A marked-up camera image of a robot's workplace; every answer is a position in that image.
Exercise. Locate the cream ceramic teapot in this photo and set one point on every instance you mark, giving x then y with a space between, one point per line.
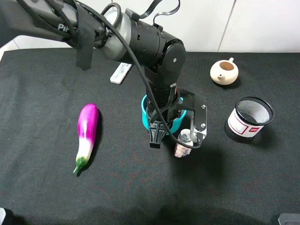
224 72

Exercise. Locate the purple toy eggplant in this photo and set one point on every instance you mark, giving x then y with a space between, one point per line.
86 128

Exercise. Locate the black table cloth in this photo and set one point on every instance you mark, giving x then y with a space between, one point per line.
125 181

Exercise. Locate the black mesh pen holder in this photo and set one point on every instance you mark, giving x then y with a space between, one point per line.
249 116

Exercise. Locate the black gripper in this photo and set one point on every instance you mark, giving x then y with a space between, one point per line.
157 130

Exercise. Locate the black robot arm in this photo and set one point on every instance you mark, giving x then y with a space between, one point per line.
121 36

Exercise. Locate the grey device bottom left corner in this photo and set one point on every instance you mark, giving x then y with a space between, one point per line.
3 215

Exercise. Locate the teal toy saucepan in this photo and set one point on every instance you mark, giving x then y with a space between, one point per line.
176 123

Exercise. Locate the grey device corner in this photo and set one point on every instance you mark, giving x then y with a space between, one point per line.
3 215
289 219

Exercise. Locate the grey device bottom right corner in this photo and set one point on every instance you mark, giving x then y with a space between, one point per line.
289 219

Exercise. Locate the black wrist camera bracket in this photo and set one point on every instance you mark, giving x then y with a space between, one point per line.
197 105

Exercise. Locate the small jar of pink candy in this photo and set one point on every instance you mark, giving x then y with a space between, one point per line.
184 137

